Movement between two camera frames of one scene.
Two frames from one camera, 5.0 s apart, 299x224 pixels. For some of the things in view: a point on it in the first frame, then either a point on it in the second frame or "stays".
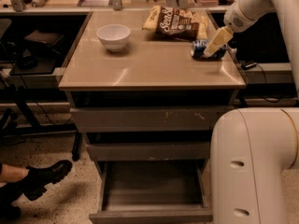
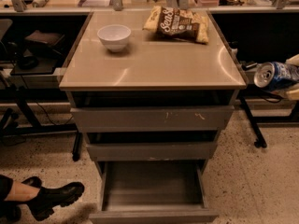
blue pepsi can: (198, 48) -> (275, 75)
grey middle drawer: (149, 151) stays
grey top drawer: (155, 119) stays
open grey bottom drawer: (152, 191) stays
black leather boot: (36, 181) -> (41, 207)
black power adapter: (248, 65) stays
